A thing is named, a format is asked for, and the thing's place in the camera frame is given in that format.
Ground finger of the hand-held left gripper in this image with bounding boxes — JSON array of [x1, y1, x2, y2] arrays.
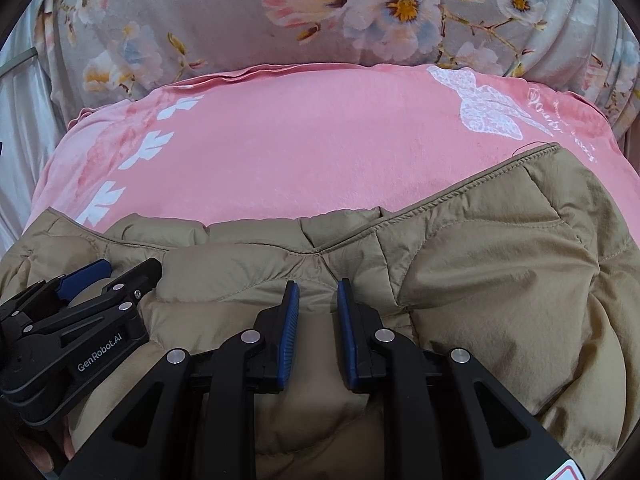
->
[[0, 258, 113, 323], [15, 256, 164, 347]]

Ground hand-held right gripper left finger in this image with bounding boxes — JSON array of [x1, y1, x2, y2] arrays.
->
[[60, 280, 301, 480]]

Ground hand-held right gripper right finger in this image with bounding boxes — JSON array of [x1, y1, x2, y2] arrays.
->
[[337, 277, 576, 480]]

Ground tan quilted jacket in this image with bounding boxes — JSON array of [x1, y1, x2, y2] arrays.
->
[[0, 142, 640, 480]]

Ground person's left hand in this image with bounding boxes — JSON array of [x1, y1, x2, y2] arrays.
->
[[27, 412, 78, 473]]

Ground white satin curtain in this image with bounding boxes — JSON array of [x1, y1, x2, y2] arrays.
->
[[0, 0, 68, 258]]

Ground pink printed blanket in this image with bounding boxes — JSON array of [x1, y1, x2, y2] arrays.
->
[[22, 62, 632, 241]]

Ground grey floral sheet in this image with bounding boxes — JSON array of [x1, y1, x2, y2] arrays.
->
[[50, 0, 640, 143]]

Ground grey curtain strap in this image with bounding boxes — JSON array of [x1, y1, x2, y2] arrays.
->
[[0, 47, 40, 82]]

